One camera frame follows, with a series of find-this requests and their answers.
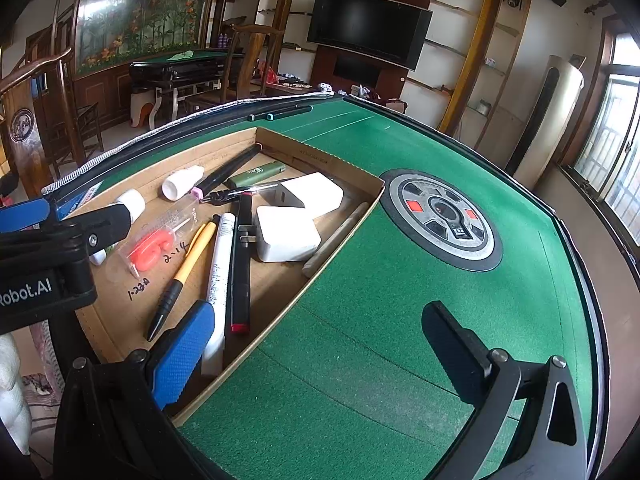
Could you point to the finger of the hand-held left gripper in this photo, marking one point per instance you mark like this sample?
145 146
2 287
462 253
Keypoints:
95 232
25 215

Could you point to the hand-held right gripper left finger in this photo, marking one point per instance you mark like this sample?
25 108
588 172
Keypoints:
182 355

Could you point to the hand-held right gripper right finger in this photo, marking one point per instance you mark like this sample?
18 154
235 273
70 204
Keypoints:
450 345

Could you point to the large white labelled bottle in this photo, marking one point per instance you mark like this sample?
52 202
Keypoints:
131 202

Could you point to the clear packet with red candle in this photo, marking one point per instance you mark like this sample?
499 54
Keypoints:
150 252

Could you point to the yellow and black pen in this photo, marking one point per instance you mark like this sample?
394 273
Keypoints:
185 270

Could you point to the white marker pen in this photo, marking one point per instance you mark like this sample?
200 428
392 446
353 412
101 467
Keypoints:
220 270

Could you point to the small white bottle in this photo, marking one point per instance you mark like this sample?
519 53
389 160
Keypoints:
180 183

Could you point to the black marker with red cap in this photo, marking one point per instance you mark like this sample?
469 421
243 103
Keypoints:
242 270

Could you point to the cardboard box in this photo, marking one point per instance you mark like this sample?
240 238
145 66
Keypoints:
280 285

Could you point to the black clip pen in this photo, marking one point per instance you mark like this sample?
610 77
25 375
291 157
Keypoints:
220 197

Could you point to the black marker with pink cap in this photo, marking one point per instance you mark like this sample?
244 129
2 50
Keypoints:
227 169

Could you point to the green lighter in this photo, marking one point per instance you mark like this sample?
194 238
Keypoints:
255 175

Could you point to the person's left hand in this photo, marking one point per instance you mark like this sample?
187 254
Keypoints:
12 390

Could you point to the wooden chair with carved medallion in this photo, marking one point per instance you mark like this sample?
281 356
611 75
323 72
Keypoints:
22 125

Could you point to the floral cloth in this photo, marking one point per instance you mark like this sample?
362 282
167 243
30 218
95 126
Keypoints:
42 385

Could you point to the round grey table control panel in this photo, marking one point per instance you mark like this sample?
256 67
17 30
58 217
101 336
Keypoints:
425 245

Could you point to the beige plastic stool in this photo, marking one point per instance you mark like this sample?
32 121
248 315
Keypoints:
142 112

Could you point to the spare green mahjong table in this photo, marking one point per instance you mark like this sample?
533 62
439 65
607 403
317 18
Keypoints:
185 60

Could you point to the plain wooden chair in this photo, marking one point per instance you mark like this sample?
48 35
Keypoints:
250 50

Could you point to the cream tower air conditioner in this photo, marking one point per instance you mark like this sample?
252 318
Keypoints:
550 125

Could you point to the barred window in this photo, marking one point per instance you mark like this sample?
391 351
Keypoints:
617 125

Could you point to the flower wall painting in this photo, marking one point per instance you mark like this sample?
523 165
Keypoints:
145 15

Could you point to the black wall television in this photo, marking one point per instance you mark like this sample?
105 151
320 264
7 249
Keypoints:
370 30

